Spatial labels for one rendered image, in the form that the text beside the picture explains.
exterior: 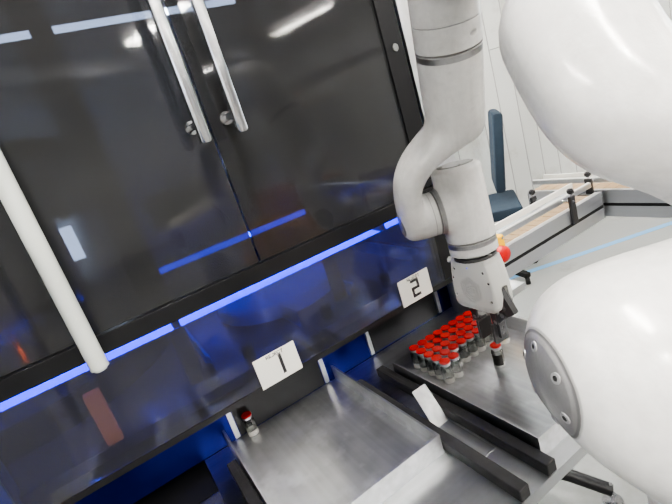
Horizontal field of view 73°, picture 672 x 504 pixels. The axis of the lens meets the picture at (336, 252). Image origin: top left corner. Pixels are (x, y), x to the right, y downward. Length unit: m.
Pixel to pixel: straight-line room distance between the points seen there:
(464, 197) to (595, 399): 0.53
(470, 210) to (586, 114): 0.45
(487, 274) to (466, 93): 0.30
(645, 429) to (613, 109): 0.19
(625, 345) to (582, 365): 0.02
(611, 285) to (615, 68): 0.14
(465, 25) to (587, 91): 0.32
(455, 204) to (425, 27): 0.28
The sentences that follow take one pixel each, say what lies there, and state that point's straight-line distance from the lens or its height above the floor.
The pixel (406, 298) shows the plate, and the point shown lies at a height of 1.01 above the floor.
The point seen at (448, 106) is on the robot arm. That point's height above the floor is 1.38.
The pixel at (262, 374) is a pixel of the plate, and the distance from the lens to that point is 0.86.
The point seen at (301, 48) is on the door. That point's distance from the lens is 0.89.
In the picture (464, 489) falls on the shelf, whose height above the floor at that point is 0.88.
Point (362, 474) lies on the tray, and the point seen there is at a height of 0.88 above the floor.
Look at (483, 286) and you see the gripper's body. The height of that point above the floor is 1.07.
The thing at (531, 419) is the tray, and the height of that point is 0.88.
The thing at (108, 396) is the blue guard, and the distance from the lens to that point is 0.81.
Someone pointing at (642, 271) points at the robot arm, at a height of 1.28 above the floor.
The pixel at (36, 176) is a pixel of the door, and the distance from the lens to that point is 0.76.
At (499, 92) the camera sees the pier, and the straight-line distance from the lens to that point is 3.77.
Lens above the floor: 1.41
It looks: 16 degrees down
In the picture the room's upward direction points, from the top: 18 degrees counter-clockwise
